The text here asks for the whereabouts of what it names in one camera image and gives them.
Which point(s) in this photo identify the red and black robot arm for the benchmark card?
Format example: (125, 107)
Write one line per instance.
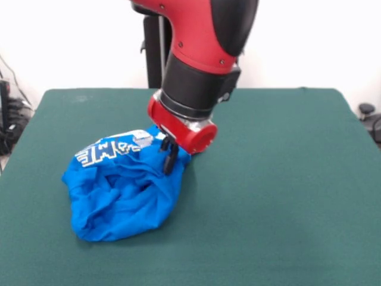
(202, 44)

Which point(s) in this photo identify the black office chair base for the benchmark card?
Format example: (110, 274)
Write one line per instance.
(372, 119)

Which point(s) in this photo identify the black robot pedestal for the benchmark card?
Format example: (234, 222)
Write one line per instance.
(153, 53)

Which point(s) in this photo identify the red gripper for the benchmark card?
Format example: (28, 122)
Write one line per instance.
(178, 131)

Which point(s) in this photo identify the blue printed shirt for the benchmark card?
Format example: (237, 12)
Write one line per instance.
(125, 202)

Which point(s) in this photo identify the dark green table cloth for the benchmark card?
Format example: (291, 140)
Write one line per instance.
(268, 193)

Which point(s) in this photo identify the black box device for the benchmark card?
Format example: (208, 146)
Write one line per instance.
(4, 101)

